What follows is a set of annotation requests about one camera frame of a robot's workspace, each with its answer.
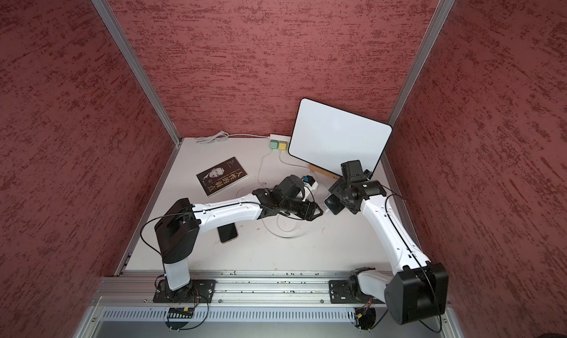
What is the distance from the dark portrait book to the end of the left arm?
0.42m

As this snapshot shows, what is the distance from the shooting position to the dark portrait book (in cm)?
102

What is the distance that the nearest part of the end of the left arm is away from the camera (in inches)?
24.5
